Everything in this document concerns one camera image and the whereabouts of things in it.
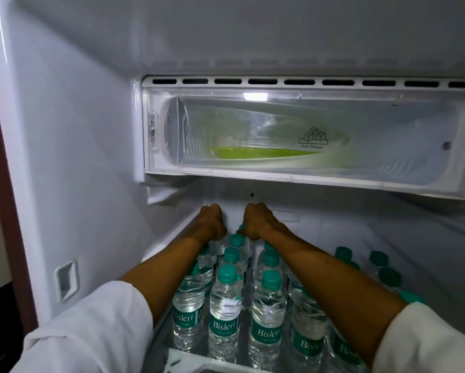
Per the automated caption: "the person's left hand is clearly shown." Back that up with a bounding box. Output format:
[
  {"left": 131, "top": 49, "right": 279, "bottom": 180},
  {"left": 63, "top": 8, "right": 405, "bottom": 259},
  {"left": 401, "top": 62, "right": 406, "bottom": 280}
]
[{"left": 196, "top": 204, "right": 228, "bottom": 242}]

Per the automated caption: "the glass shelf white trim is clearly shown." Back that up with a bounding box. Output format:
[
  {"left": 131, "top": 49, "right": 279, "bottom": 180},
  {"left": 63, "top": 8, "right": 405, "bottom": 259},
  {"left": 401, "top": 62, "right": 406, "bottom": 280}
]
[{"left": 166, "top": 347, "right": 264, "bottom": 373}]

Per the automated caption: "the person's right hand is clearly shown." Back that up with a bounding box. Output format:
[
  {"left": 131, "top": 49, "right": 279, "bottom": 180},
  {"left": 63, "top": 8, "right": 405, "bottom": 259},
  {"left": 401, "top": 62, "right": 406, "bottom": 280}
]
[{"left": 243, "top": 202, "right": 290, "bottom": 241}]

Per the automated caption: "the green tray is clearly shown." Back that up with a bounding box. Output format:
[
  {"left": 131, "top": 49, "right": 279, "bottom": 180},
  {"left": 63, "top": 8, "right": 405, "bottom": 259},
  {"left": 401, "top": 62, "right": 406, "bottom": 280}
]
[{"left": 209, "top": 146, "right": 311, "bottom": 160}]

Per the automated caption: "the row of bottles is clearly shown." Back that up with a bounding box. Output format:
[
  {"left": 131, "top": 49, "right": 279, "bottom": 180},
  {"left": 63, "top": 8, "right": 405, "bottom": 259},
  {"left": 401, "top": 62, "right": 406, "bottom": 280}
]
[{"left": 172, "top": 225, "right": 426, "bottom": 373}]

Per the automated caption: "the person's left forearm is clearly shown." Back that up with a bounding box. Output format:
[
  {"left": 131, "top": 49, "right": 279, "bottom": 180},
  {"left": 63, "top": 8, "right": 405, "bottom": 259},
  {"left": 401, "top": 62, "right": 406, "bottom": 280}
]
[{"left": 119, "top": 228, "right": 217, "bottom": 327}]

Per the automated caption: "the dark maroon refrigerator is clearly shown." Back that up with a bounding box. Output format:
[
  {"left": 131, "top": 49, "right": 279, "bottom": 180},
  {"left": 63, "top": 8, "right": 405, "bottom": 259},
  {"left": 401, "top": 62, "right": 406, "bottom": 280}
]
[{"left": 0, "top": 0, "right": 465, "bottom": 373}]

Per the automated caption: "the person's right forearm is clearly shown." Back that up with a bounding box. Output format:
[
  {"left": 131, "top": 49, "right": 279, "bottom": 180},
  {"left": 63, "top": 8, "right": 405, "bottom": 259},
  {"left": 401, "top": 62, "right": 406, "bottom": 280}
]
[{"left": 263, "top": 225, "right": 408, "bottom": 366}]

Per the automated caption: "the person's white shirt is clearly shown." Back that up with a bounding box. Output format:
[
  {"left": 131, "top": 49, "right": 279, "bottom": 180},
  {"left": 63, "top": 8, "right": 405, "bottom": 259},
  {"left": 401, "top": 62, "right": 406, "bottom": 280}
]
[{"left": 11, "top": 281, "right": 465, "bottom": 373}]

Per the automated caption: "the white freezer compartment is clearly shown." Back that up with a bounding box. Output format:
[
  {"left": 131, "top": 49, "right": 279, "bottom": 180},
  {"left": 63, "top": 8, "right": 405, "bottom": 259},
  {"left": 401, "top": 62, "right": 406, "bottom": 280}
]
[{"left": 141, "top": 75, "right": 465, "bottom": 200}]

